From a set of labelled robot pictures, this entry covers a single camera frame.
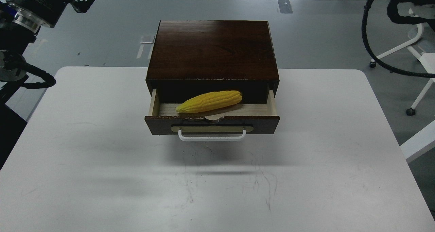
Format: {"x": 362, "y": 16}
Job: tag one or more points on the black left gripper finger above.
{"x": 82, "y": 6}

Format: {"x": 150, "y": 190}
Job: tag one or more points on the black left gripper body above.
{"x": 47, "y": 10}

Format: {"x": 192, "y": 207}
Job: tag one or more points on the yellow corn cob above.
{"x": 210, "y": 101}

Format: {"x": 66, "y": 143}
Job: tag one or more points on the wooden drawer with white handle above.
{"x": 229, "y": 124}

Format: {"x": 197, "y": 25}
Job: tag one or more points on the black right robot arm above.
{"x": 410, "y": 11}

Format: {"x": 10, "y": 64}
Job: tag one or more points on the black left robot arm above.
{"x": 21, "y": 21}

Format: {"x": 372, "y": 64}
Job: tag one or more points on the dark wooden drawer cabinet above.
{"x": 193, "y": 57}

